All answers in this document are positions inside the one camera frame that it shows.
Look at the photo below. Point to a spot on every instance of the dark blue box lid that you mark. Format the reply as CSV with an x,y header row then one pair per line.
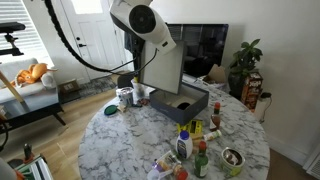
x,y
163,70

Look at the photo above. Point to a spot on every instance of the dark blue cardboard box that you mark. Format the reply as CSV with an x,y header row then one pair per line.
x,y
196,108

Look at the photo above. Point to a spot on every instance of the green round lid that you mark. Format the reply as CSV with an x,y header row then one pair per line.
x,y
111,110

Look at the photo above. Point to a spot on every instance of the open brown cardboard box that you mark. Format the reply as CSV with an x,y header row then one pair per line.
x,y
216,74

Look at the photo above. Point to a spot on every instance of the orange game box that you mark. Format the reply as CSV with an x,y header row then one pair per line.
x,y
251,90

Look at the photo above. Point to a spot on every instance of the small brown floor box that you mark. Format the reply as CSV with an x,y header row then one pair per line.
x,y
69,86

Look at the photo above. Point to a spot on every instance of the small white box device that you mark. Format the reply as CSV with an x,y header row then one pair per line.
x,y
260,110

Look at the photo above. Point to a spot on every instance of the small dark brown object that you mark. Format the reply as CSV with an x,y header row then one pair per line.
x,y
144,102

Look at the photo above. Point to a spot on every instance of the black oval case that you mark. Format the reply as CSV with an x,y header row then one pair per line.
x,y
183,106

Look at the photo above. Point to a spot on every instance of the white television stand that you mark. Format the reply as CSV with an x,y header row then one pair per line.
x,y
193,78

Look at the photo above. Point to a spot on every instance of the dark grey chair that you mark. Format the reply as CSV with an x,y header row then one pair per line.
x,y
126,80

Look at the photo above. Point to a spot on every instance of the steel tumbler cup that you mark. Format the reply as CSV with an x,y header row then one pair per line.
x,y
125,96

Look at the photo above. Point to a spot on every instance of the yellow packet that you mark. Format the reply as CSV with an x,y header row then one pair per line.
x,y
193,126
180,128

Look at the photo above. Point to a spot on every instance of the light wooden block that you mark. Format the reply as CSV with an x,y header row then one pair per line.
x,y
121,108

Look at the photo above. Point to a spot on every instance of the white bottle blue cap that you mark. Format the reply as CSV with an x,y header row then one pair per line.
x,y
184,146

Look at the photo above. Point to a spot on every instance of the dark patterned rug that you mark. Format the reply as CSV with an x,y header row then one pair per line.
x,y
98,86

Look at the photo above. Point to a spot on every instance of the brown hot sauce bottle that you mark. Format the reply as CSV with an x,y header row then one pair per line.
x,y
215,120

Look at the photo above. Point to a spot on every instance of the black flat screen television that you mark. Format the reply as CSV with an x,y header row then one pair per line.
x,y
206,46

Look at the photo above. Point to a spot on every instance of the small wooden piece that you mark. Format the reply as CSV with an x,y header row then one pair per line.
x,y
196,143

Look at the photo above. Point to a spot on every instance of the small white spice bottle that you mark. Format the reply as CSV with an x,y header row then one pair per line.
x,y
212,135

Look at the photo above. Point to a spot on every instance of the clear plastic bag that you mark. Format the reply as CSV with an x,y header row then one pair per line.
x,y
165,160

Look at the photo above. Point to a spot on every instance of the white door with window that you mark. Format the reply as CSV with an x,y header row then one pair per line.
x,y
93,43

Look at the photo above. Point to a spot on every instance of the green bottle red cap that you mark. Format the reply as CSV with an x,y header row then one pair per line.
x,y
201,163

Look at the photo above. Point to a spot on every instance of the clear plastic scoop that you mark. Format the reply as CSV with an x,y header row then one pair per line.
x,y
153,174

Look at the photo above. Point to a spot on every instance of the small jar red cap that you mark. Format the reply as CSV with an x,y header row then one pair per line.
x,y
181,174

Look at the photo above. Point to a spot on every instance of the green potted plant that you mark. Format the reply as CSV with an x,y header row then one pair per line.
x,y
245,58

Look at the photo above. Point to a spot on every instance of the open tin can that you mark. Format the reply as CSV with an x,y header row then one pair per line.
x,y
232,163

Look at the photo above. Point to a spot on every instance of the black low table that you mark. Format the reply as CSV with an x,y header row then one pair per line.
x,y
33,111

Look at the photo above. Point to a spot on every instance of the orange plush toy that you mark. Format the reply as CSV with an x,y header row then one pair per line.
x,y
31,74

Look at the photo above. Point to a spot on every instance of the grey sofa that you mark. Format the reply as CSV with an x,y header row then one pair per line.
x,y
23,95

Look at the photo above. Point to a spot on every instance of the white window blinds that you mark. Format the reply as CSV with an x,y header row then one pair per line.
x,y
31,36

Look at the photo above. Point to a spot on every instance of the black clamp knob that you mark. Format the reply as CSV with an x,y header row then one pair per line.
x,y
28,151

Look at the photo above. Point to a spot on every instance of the green white striped rack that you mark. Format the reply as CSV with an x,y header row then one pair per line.
x,y
36,168

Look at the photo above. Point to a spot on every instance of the white wall heater grille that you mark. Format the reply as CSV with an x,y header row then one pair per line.
x,y
313,166

